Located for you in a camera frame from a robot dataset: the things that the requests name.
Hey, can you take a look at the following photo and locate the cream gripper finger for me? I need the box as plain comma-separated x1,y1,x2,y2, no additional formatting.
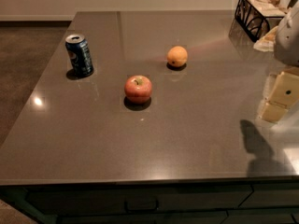
260,67,299,123

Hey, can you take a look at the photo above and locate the orange fruit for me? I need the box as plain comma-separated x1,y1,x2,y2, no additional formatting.
167,46,188,67

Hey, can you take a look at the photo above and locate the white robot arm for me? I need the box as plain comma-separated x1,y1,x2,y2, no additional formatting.
259,0,299,123

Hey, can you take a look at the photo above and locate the red apple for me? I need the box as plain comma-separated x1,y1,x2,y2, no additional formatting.
124,76,152,105

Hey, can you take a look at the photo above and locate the white napkin on table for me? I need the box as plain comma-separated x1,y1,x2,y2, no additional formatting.
253,26,278,52

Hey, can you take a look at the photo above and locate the blue soda can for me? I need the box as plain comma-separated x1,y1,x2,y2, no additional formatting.
65,34,93,77

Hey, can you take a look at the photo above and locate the black wire napkin holder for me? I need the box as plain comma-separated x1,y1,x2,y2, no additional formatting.
235,0,288,42

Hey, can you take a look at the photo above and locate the dark cabinet drawer with handle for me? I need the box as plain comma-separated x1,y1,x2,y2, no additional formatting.
26,185,251,216

